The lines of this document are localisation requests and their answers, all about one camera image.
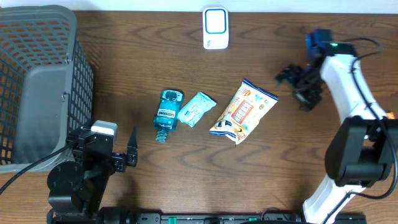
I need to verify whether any yellow snack bag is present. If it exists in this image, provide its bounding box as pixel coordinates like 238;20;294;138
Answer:
209;79;279;144

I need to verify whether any blue Listerine mouthwash bottle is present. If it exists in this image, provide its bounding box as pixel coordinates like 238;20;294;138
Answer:
153;90;184;142

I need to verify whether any teal wet wipes pack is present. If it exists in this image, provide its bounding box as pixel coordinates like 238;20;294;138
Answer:
178;91;216;128

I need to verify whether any orange small box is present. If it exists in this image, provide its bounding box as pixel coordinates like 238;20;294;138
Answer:
386;112;395;119

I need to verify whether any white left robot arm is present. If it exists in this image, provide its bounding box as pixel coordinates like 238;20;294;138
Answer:
47;127;137;223

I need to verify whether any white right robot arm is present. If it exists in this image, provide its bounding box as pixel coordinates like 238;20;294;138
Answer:
275;29;397;223

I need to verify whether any white barcode scanner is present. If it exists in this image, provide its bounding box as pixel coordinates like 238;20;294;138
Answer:
202;7;229;50

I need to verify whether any grey plastic shopping basket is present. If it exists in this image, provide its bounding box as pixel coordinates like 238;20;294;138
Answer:
1;6;94;174

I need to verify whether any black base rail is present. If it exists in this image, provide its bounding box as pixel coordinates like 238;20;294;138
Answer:
99;207;368;224

